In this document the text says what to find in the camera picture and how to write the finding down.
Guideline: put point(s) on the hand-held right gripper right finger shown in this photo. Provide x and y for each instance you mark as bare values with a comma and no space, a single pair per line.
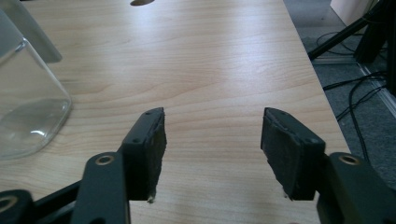
286,152

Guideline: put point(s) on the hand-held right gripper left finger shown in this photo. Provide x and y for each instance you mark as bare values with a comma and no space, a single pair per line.
146,146

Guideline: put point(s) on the clear glass jar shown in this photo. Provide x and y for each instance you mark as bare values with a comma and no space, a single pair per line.
29,105

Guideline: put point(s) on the black tripod leg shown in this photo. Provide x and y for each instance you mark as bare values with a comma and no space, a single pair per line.
342,34

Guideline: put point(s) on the small dark object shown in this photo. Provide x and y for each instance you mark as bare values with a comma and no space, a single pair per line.
141,2

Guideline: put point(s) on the beige box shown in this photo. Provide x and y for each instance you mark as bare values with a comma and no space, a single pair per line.
350,11

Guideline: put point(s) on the grey flat panel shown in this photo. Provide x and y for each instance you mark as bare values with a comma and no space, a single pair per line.
34,34

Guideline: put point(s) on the black stand post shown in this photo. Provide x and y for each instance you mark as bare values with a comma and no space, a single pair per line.
391,46

